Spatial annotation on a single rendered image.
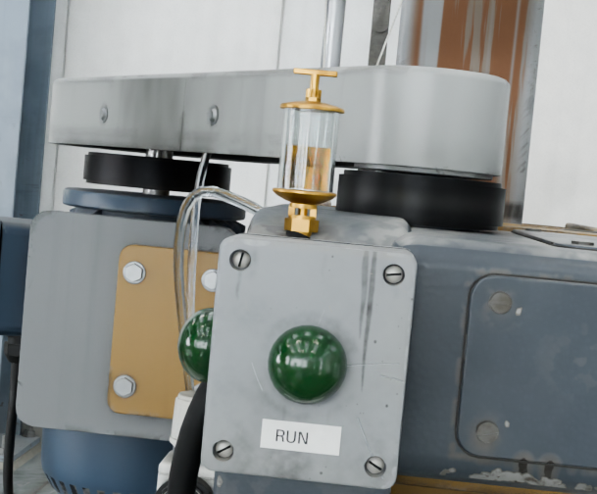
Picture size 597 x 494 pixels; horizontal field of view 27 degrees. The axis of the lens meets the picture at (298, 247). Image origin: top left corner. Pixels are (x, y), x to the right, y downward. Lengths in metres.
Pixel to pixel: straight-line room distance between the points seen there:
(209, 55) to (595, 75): 1.77
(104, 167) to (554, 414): 0.54
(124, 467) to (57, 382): 0.09
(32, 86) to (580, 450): 5.42
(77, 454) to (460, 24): 0.46
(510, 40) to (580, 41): 4.77
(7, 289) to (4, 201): 4.53
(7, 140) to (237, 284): 5.02
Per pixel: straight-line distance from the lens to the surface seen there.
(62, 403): 0.94
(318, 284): 0.46
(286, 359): 0.45
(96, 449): 0.97
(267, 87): 0.72
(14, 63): 5.49
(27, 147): 5.86
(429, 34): 1.01
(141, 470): 0.97
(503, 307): 0.51
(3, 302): 0.95
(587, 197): 5.75
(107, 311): 0.92
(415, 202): 0.62
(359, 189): 0.63
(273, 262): 0.46
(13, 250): 0.95
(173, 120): 0.81
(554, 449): 0.53
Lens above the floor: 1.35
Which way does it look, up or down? 3 degrees down
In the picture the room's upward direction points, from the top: 5 degrees clockwise
